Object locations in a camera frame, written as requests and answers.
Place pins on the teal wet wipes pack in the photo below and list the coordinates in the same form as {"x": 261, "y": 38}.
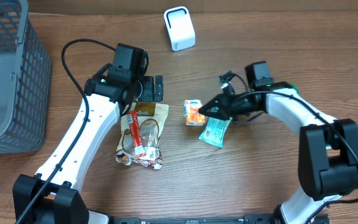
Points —
{"x": 214, "y": 132}

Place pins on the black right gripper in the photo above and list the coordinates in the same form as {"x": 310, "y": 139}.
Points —
{"x": 225, "y": 108}

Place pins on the orange tissue packet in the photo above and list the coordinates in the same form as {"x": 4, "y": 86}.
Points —
{"x": 192, "y": 116}

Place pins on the dried food snack bag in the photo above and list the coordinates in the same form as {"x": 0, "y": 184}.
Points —
{"x": 141, "y": 130}

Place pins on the green lid glass jar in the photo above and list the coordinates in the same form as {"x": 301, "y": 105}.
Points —
{"x": 295, "y": 88}

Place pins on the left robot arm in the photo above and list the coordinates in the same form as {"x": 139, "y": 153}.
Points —
{"x": 53, "y": 194}

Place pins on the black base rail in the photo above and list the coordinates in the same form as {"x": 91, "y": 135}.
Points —
{"x": 246, "y": 219}

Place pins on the grey plastic mesh basket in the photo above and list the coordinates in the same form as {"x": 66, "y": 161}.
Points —
{"x": 25, "y": 80}

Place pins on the white barcode scanner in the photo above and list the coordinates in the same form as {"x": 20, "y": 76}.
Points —
{"x": 180, "y": 28}

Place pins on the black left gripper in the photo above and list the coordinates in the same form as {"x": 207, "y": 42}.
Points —
{"x": 153, "y": 88}

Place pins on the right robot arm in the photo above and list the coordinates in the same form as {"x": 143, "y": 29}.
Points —
{"x": 328, "y": 147}

